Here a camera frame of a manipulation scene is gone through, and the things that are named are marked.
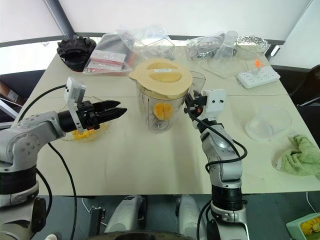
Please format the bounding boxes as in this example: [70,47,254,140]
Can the grey window frame post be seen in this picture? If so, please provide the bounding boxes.
[42,0,76,37]

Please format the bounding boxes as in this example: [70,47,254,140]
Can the green waste bin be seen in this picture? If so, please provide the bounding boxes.
[285,212,320,240]

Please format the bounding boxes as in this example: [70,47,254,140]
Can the dark rounded robot torso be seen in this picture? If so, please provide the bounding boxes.
[86,230,184,240]

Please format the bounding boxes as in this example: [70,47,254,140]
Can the green towel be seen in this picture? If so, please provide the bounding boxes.
[275,134,320,177]

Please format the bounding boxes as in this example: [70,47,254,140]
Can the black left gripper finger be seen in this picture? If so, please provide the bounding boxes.
[96,107,128,124]
[93,99,122,113]

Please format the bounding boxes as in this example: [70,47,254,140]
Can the silver rounded robot leg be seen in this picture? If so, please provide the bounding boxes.
[175,194,209,240]
[103,194,147,235]

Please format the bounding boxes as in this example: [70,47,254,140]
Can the orange segments in bowl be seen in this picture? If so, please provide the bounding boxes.
[70,123,111,142]

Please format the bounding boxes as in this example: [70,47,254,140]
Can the white power strip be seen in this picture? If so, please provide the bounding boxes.
[236,65,282,90]

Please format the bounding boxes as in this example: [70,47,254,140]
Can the clear bag with plastic box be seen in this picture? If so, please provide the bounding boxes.
[115,24,176,61]

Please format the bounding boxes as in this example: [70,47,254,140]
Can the silver foil bowl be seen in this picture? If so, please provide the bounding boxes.
[234,35,271,55]

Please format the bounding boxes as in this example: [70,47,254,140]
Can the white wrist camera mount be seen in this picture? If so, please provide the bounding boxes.
[63,76,87,134]
[202,88,227,119]

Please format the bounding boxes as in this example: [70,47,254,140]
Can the clear plastic container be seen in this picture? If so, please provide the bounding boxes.
[245,104,293,144]

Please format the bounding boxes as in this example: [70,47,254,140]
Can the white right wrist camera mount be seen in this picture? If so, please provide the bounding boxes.
[202,88,227,119]

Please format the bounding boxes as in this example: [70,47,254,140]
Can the cream blender lid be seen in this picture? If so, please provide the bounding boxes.
[128,58,194,99]

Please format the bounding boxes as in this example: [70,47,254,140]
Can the orange segments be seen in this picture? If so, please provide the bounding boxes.
[152,103,174,121]
[70,123,111,142]

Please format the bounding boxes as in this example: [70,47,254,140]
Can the flat clear plastic bag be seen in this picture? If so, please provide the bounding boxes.
[199,58,249,80]

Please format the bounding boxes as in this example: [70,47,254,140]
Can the bag of red-white packets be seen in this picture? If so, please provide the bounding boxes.
[83,33,136,76]

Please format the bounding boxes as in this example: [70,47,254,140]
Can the clear bag with dark items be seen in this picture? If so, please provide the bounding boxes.
[185,32,226,61]

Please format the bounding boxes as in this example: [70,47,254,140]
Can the black crumpled plastic object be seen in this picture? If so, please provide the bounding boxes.
[56,35,97,72]

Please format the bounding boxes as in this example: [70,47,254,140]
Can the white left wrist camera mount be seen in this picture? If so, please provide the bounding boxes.
[63,76,87,134]

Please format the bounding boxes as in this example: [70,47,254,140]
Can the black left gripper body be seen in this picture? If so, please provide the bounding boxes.
[75,100,101,131]

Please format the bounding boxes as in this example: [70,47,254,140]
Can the clear blender jar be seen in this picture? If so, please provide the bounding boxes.
[134,70,207,135]

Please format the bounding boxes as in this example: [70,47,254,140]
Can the brown cardboard box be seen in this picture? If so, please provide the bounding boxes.
[0,81,26,107]

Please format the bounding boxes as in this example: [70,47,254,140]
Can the black chair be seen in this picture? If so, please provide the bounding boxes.
[291,64,320,106]

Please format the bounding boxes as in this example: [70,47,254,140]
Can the orange peels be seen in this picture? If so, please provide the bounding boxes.
[300,217,320,236]

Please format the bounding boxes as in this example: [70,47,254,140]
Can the thin white cable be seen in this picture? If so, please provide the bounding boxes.
[305,190,316,214]

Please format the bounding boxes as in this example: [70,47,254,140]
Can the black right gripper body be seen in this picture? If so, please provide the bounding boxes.
[183,90,208,116]

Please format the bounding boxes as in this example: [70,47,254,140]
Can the clear conical flask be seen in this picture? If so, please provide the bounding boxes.
[213,30,239,67]

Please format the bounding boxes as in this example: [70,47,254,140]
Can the clear glass bowl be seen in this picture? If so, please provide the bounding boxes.
[58,95,113,144]

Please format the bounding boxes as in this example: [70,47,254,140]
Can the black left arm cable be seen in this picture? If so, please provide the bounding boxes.
[16,84,79,240]

